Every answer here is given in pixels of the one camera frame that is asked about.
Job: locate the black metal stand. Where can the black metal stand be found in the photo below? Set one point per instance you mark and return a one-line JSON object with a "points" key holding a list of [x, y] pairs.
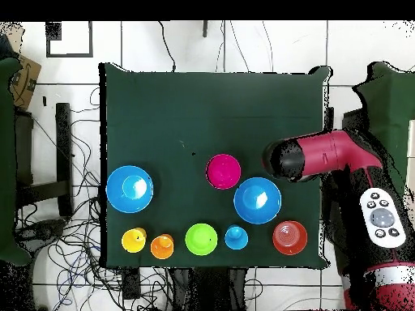
{"points": [[64, 145], [351, 120]]}

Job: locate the green bowl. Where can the green bowl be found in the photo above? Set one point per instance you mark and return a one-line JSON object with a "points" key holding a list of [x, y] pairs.
{"points": [[201, 239]]}

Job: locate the yellow cup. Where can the yellow cup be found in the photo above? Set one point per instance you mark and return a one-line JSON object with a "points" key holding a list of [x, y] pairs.
{"points": [[133, 240]]}

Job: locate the white box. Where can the white box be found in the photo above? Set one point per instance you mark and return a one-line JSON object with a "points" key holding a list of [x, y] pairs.
{"points": [[411, 139]]}

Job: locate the black power strip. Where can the black power strip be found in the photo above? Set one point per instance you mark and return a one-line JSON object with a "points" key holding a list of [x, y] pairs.
{"points": [[131, 283]]}

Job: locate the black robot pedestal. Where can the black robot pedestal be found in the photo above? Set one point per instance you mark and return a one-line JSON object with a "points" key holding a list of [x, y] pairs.
{"points": [[207, 291]]}

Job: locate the dark green tablecloth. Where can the dark green tablecloth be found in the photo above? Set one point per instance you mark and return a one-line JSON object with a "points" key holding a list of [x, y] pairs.
{"points": [[210, 113]]}

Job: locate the green cloth side table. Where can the green cloth side table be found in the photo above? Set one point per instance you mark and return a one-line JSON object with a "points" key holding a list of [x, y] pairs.
{"points": [[6, 162], [389, 107]]}

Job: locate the large blue bowl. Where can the large blue bowl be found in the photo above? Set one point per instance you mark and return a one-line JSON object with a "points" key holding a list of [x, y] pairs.
{"points": [[116, 194], [259, 201]]}

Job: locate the grey pedestal foot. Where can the grey pedestal foot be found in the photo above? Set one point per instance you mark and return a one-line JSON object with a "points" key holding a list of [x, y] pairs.
{"points": [[42, 230]]}

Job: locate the black square floor frame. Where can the black square floor frame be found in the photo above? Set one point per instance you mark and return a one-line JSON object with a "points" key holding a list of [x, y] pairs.
{"points": [[69, 55]]}

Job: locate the short dark bar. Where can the short dark bar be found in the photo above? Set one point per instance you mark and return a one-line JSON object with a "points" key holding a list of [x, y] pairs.
{"points": [[205, 29]]}

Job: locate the cardboard box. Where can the cardboard box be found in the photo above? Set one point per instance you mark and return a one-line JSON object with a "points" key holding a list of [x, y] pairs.
{"points": [[26, 81]]}

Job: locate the pink bowl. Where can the pink bowl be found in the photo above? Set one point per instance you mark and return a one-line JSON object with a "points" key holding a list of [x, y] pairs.
{"points": [[223, 171]]}

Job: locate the orange bowl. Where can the orange bowl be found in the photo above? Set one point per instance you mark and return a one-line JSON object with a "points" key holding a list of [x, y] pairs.
{"points": [[290, 238]]}

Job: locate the blue cup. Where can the blue cup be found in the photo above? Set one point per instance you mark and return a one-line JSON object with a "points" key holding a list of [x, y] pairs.
{"points": [[236, 238]]}

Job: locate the light orange cup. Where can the light orange cup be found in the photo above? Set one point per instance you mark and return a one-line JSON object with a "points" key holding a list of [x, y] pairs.
{"points": [[162, 247]]}

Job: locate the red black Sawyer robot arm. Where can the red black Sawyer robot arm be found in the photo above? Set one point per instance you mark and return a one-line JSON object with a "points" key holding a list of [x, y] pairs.
{"points": [[330, 152]]}

